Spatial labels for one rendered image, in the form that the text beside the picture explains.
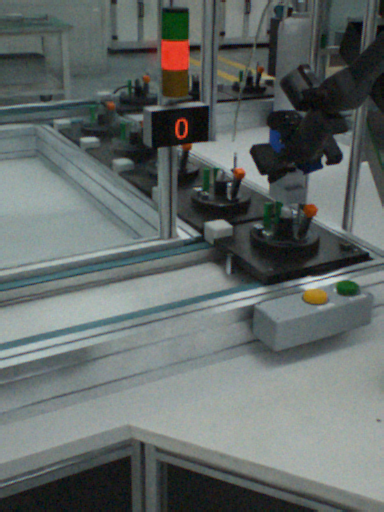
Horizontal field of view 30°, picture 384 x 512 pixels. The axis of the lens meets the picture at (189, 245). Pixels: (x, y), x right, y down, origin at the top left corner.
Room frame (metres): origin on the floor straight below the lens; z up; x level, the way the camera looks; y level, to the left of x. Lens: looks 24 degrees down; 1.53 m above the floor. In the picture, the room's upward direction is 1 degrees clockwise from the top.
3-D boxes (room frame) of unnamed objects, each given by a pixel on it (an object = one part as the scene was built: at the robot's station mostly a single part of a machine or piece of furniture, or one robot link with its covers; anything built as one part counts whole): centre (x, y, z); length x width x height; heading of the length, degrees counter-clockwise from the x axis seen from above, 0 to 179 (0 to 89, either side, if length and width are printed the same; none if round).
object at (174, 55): (1.33, 0.03, 1.33); 0.05 x 0.05 x 0.05
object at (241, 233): (1.32, -0.19, 0.96); 0.24 x 0.24 x 0.02; 28
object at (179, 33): (1.33, 0.03, 1.38); 0.05 x 0.05 x 0.05
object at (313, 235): (1.32, -0.19, 0.98); 0.14 x 0.14 x 0.02
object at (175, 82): (1.33, 0.03, 1.28); 0.05 x 0.05 x 0.05
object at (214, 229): (1.36, -0.06, 0.97); 0.05 x 0.05 x 0.04; 28
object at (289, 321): (1.09, -0.22, 0.93); 0.21 x 0.07 x 0.06; 118
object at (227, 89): (2.86, -0.23, 1.01); 0.24 x 0.24 x 0.13; 28
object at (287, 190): (1.33, -0.19, 1.10); 0.08 x 0.04 x 0.07; 29
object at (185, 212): (1.54, -0.07, 1.01); 0.24 x 0.24 x 0.13; 28
